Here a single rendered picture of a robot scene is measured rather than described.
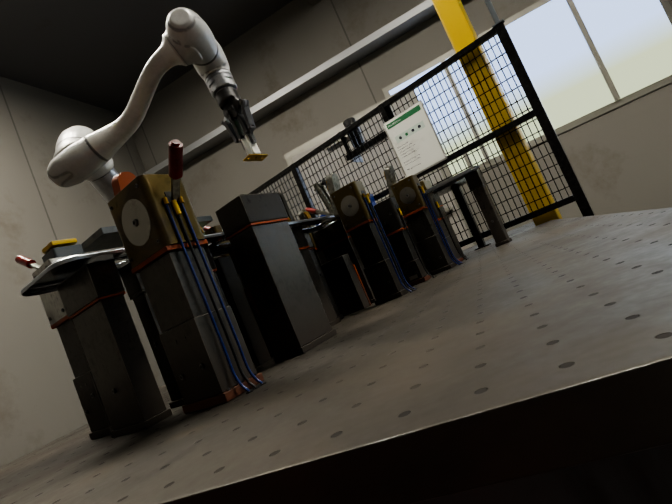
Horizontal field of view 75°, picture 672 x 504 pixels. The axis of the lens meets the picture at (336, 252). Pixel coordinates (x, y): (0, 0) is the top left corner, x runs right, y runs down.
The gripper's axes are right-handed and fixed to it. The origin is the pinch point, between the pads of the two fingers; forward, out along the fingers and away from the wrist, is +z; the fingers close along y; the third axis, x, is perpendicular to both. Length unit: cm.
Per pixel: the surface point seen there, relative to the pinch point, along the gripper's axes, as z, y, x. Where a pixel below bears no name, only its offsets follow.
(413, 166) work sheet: 12, 5, 97
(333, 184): 26.1, 21.0, 1.6
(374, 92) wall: -102, -62, 257
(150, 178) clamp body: 29, 34, -63
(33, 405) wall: 30, -252, -9
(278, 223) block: 37, 28, -35
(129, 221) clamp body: 33, 27, -65
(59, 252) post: 18, -20, -57
